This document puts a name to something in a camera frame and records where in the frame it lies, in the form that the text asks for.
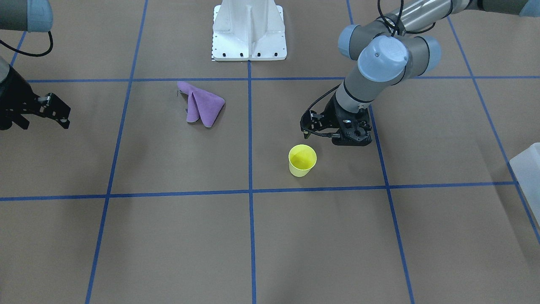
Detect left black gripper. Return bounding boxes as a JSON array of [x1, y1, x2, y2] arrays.
[[300, 94, 373, 147]]

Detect white translucent plastic bin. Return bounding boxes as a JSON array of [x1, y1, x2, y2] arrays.
[[510, 142, 540, 221]]

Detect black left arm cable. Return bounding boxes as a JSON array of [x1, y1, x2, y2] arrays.
[[377, 0, 437, 36]]

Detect yellow paper cup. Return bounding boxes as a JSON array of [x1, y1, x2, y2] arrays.
[[288, 144, 318, 177]]

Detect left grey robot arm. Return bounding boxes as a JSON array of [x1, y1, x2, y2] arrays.
[[300, 0, 539, 147]]

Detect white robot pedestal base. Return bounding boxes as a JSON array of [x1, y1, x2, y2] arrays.
[[211, 0, 287, 61]]

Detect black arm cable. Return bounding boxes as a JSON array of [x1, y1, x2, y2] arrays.
[[377, 0, 437, 36], [0, 30, 54, 57]]

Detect purple folded cloth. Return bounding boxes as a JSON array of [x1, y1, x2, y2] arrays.
[[177, 81, 226, 128]]

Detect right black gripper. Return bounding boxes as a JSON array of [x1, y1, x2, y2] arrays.
[[0, 64, 71, 130]]

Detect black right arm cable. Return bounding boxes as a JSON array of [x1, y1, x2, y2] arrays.
[[0, 30, 54, 57]]

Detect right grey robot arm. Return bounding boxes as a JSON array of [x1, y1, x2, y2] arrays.
[[0, 0, 71, 130]]

